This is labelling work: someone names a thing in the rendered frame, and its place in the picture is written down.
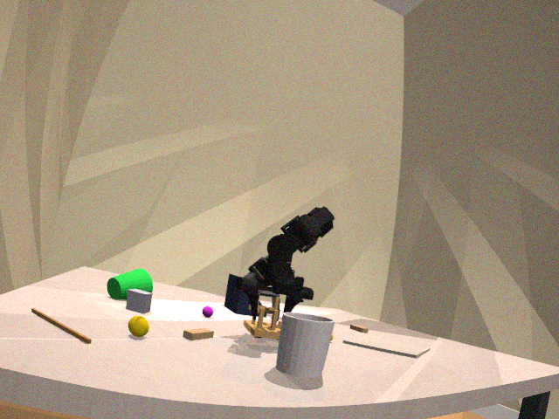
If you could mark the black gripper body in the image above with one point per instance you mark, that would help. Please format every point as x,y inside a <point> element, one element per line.
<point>272,266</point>

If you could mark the green cylinder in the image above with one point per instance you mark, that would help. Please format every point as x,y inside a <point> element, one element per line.
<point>118,286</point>

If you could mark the brown thin wooden stick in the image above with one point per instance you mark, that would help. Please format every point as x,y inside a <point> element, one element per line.
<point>61,326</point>

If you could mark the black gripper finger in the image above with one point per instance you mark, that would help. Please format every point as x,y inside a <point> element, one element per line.
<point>290,304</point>
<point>253,298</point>

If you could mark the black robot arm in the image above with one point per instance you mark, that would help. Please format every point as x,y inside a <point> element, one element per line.
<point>303,231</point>

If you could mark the grey cylinder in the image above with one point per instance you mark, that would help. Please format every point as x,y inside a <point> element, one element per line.
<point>303,344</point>

